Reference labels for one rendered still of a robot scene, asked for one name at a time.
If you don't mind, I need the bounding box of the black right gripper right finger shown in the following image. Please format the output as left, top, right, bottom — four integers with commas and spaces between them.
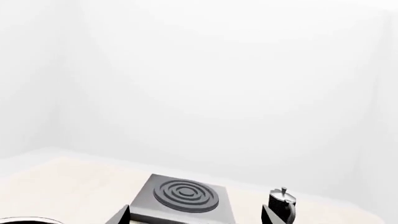
261, 203, 284, 224

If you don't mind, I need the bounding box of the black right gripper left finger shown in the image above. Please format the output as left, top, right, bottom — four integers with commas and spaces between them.
104, 203, 131, 224

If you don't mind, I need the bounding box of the grey single-burner stove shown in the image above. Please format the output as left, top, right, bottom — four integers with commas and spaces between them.
129, 173, 236, 224

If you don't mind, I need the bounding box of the black and silver moka pot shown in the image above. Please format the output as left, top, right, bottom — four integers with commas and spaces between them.
268, 186, 298, 224

